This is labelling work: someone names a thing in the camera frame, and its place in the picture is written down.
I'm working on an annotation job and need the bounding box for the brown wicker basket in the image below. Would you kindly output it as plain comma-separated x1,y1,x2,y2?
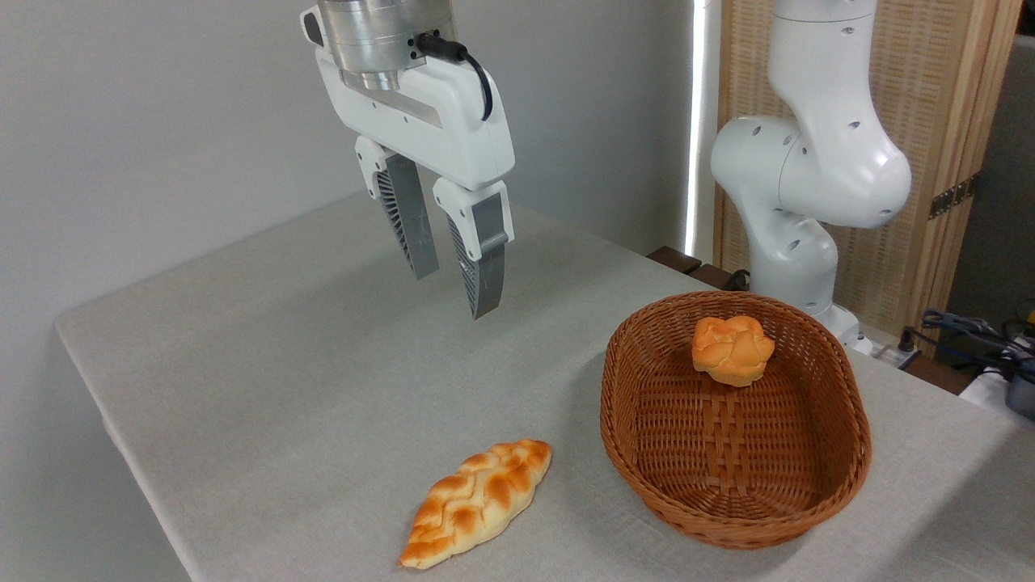
600,291,872,551

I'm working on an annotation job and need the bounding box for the blue-grey cable bundle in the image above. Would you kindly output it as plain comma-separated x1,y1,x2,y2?
898,309,1035,381

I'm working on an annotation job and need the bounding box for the wooden rattan folding screen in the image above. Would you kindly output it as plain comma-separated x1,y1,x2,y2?
716,0,1024,340

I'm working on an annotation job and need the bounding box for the grey tablecloth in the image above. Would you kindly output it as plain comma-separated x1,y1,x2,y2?
55,190,1035,582

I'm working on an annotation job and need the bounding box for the long braided bread loaf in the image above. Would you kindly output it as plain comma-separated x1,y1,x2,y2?
399,439,552,570

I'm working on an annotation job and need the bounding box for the dark brown wooden furniture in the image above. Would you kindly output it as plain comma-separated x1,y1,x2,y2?
647,246,749,292

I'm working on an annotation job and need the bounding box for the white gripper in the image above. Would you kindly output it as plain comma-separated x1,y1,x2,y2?
301,6,516,320

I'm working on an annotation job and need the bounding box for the brass screen hinge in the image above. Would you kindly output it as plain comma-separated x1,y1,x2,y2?
928,174,980,221

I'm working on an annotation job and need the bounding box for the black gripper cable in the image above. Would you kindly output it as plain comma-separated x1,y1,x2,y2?
416,32,494,122

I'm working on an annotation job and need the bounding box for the round knotted bread roll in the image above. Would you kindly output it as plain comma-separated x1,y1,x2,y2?
691,315,775,387

